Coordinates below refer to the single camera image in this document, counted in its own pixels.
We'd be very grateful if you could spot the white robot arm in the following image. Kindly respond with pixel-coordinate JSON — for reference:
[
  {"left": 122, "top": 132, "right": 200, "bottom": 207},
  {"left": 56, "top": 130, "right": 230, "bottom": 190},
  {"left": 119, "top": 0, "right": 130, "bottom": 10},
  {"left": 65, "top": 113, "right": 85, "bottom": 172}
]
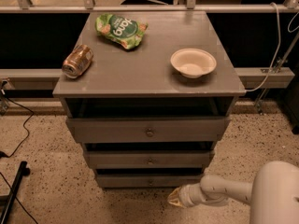
[{"left": 167, "top": 161, "right": 299, "bottom": 224}]

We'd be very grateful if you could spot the metal railing frame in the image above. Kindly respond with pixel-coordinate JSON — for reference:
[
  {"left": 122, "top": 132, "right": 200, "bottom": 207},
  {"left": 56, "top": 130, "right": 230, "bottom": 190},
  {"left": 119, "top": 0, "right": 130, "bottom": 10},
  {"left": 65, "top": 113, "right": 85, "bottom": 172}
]
[{"left": 0, "top": 0, "right": 299, "bottom": 15}]

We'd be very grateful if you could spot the grey bottom drawer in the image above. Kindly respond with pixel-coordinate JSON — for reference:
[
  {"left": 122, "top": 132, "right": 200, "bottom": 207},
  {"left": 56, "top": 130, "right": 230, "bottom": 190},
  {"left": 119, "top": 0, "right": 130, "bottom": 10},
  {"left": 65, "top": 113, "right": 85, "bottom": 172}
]
[{"left": 95, "top": 174, "right": 202, "bottom": 189}]

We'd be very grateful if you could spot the grey top drawer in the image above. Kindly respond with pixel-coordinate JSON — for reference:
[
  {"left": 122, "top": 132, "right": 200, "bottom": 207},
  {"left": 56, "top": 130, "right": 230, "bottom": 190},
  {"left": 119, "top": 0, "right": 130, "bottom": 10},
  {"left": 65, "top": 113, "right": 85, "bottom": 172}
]
[{"left": 66, "top": 117, "right": 230, "bottom": 143}]

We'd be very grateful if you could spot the grey drawer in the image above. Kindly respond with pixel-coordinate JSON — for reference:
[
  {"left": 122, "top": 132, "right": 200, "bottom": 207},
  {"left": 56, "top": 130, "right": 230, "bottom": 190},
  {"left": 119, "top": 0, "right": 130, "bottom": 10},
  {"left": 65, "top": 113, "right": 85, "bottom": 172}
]
[
  {"left": 66, "top": 117, "right": 230, "bottom": 143},
  {"left": 95, "top": 174, "right": 202, "bottom": 189},
  {"left": 83, "top": 151, "right": 215, "bottom": 169}
]

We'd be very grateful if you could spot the black floor cable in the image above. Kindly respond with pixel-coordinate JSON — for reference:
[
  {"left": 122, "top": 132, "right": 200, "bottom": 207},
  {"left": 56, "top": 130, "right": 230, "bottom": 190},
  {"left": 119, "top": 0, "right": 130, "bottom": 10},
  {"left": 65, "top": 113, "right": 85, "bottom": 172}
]
[{"left": 0, "top": 91, "right": 36, "bottom": 159}]

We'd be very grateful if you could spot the grey wooden drawer cabinet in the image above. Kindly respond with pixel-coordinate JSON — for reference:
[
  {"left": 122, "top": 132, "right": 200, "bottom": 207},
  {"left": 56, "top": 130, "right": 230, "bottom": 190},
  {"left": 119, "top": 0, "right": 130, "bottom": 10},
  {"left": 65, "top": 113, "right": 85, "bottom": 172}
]
[{"left": 53, "top": 11, "right": 245, "bottom": 176}]

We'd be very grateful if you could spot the white paper bowl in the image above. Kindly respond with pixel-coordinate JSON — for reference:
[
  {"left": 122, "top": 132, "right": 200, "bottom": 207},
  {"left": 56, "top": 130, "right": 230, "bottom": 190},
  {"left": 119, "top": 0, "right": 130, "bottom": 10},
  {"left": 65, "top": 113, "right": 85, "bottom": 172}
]
[{"left": 170, "top": 49, "right": 217, "bottom": 78}]

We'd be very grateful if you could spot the green snack bag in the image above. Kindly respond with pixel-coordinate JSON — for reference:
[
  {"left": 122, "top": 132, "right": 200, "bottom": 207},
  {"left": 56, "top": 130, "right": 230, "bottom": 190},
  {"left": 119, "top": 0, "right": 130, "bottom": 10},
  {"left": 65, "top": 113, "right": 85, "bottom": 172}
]
[{"left": 95, "top": 14, "right": 148, "bottom": 50}]

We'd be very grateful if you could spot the gold drink can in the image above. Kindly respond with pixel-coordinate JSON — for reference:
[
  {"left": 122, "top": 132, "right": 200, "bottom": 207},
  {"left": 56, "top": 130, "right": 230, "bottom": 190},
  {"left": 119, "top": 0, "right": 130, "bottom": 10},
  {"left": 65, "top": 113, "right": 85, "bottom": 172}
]
[{"left": 62, "top": 45, "right": 93, "bottom": 78}]

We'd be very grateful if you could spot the black stand leg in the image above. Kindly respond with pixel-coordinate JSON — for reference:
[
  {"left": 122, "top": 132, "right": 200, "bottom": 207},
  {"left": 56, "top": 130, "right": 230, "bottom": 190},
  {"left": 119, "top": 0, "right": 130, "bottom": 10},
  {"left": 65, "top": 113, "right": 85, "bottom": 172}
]
[{"left": 0, "top": 161, "right": 30, "bottom": 224}]

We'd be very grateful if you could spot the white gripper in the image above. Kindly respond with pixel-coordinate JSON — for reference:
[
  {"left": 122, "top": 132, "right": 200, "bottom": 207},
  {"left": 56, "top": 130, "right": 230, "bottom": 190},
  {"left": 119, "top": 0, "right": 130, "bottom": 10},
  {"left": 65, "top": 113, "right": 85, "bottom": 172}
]
[{"left": 167, "top": 183, "right": 206, "bottom": 207}]

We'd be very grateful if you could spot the grey middle drawer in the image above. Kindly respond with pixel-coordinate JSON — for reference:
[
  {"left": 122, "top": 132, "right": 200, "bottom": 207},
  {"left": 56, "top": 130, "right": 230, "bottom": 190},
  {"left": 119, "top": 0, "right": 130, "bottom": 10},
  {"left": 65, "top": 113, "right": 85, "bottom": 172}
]
[{"left": 83, "top": 151, "right": 215, "bottom": 169}]

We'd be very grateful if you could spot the white cable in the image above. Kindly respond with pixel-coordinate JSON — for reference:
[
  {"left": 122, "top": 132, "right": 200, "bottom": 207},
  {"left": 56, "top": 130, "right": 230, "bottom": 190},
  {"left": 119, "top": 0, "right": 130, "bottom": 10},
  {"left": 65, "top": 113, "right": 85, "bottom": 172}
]
[{"left": 245, "top": 2, "right": 282, "bottom": 93}]

